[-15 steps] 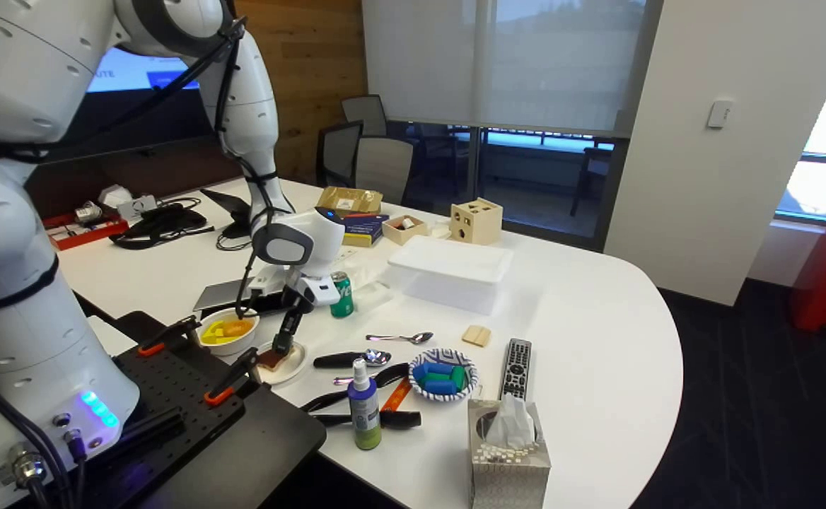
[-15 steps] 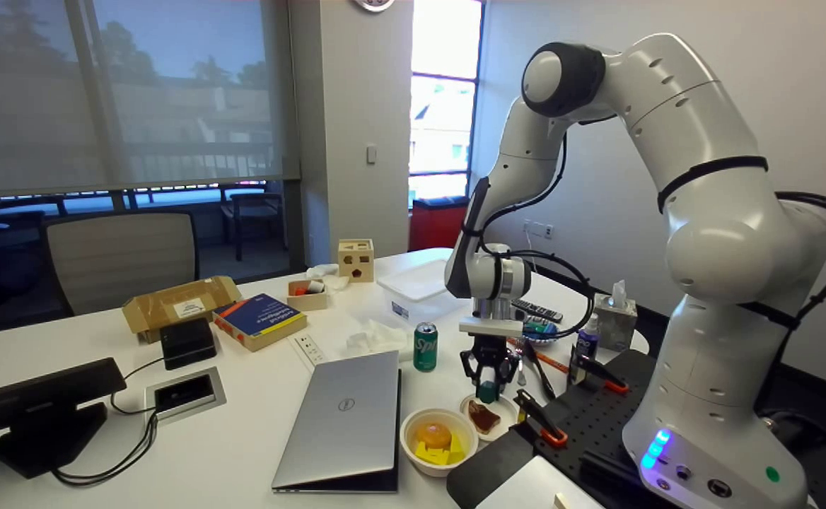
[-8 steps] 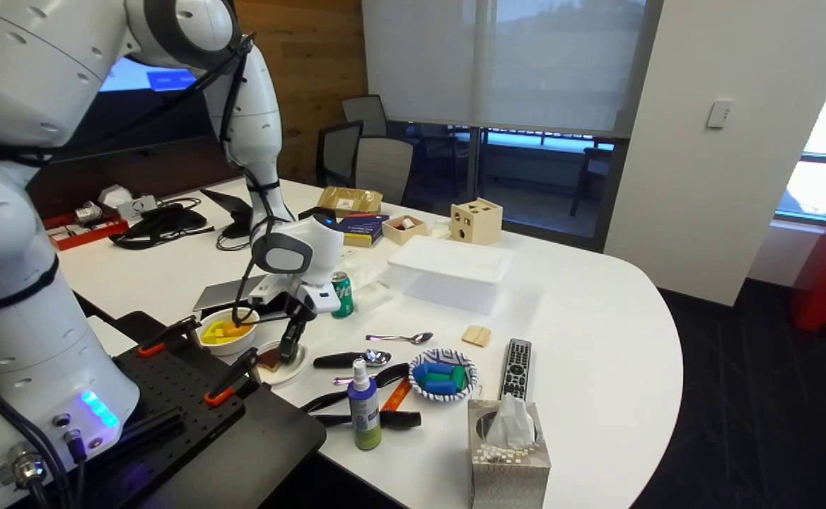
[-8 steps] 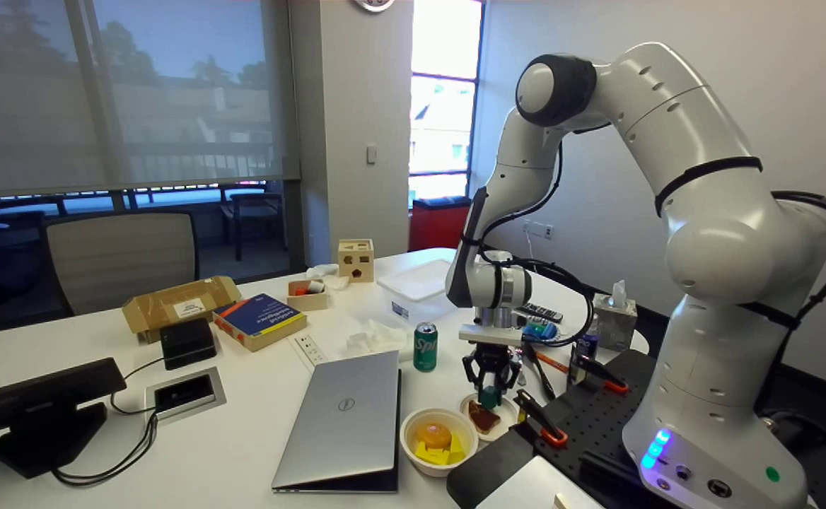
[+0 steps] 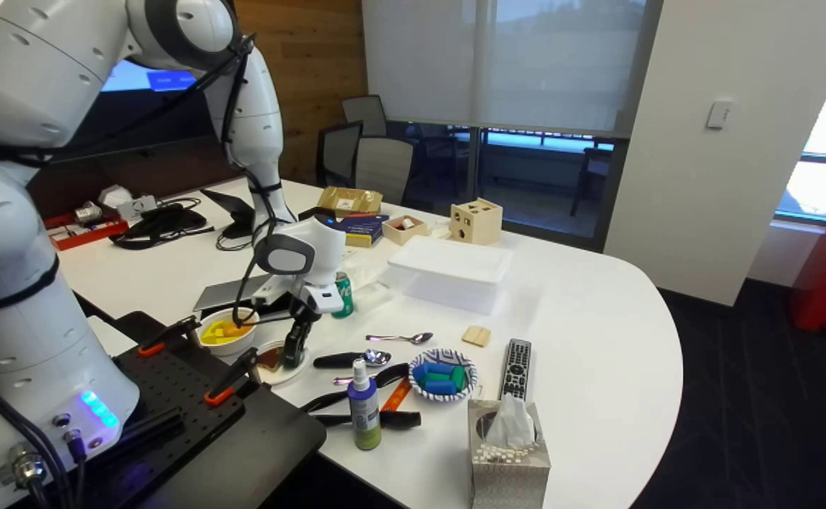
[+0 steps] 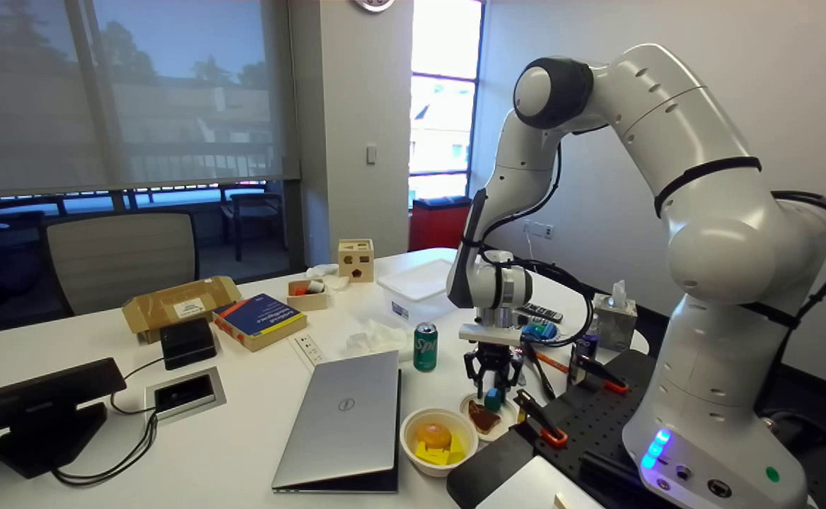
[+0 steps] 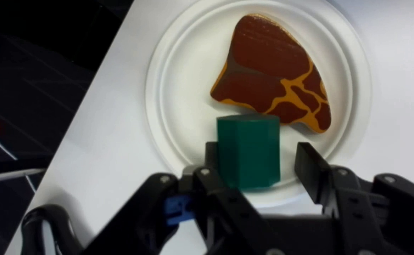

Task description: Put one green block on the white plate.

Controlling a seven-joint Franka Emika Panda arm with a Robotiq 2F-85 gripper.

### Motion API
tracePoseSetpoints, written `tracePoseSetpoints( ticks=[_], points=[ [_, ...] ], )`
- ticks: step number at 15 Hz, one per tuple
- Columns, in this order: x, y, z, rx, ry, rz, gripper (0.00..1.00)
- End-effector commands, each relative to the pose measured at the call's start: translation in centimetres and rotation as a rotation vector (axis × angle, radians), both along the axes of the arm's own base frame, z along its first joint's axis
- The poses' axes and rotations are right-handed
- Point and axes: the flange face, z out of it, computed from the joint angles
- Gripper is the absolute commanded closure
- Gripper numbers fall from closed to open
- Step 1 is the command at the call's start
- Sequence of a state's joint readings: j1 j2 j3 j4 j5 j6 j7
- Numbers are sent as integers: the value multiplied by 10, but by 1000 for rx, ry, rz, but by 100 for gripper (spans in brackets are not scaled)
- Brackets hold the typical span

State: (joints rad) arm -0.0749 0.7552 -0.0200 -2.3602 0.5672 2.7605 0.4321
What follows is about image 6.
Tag green soda can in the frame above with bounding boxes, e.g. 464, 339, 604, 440
410, 320, 441, 374

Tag silver laptop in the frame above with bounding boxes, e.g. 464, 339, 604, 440
270, 347, 404, 494

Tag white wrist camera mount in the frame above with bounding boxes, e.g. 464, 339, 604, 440
457, 320, 529, 347

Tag tissue box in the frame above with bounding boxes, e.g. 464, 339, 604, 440
588, 279, 643, 354

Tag blue book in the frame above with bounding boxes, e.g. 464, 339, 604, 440
209, 292, 312, 354

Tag yellow blocks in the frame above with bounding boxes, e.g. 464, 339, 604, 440
410, 421, 467, 467

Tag brown food piece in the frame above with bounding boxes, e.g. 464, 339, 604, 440
467, 399, 503, 436

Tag white paper sheet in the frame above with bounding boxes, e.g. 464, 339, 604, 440
477, 453, 607, 509

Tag black mounting board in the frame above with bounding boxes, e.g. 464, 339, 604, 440
444, 347, 663, 509

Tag red bin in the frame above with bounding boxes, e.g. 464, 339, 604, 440
407, 194, 478, 252

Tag black remote control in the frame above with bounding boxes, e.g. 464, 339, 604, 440
519, 302, 567, 325

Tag open cardboard box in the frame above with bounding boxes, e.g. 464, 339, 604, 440
119, 274, 243, 346

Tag black cable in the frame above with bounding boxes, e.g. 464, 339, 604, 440
52, 354, 167, 490

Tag table power outlet panel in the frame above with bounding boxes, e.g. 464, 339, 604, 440
146, 366, 229, 421

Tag small black box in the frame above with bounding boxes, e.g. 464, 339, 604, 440
160, 317, 221, 374

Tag beige office chair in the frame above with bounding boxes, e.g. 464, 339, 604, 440
44, 209, 201, 320

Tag grey roller blind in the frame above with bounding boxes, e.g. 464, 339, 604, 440
0, 0, 288, 202

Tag clear plastic container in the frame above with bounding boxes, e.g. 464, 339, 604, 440
373, 258, 464, 323

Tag orange pencil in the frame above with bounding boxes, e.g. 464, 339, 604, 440
520, 343, 577, 377

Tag white card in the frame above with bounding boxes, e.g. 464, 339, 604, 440
293, 330, 325, 367

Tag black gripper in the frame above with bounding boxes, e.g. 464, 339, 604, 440
461, 339, 523, 401

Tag blue cylinder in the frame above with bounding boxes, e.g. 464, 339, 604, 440
576, 329, 604, 366

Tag black orange clamp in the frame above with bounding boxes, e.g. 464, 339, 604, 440
512, 387, 571, 449
567, 343, 634, 399

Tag white plate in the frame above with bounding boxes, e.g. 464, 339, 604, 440
458, 391, 526, 445

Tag black pen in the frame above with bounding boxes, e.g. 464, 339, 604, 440
520, 343, 560, 405

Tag clear plastic bag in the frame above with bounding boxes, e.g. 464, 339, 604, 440
338, 317, 413, 361

